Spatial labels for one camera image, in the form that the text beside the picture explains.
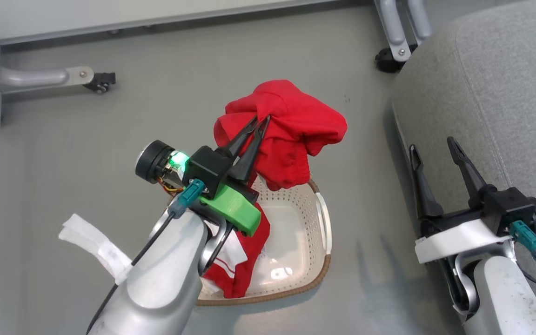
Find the black caster wheel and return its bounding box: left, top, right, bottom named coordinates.
left=375, top=44, right=418, bottom=74
left=83, top=72, right=116, bottom=94

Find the beige perforated laundry basket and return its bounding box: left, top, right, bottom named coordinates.
left=194, top=174, right=333, bottom=307

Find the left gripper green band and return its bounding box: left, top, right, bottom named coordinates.
left=135, top=115, right=270, bottom=236

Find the white paper tape strip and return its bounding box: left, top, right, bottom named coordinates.
left=58, top=214, right=134, bottom=285

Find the grey fabric sofa seat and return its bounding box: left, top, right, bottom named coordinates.
left=391, top=0, right=536, bottom=335

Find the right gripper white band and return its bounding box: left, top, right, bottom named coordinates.
left=409, top=137, right=536, bottom=265

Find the grey metal frame leg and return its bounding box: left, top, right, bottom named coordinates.
left=374, top=0, right=432, bottom=62
left=0, top=21, right=95, bottom=95

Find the red garment with white stripes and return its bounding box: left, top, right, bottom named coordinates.
left=202, top=205, right=271, bottom=299

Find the plain red garment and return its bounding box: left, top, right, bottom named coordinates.
left=214, top=79, right=348, bottom=192

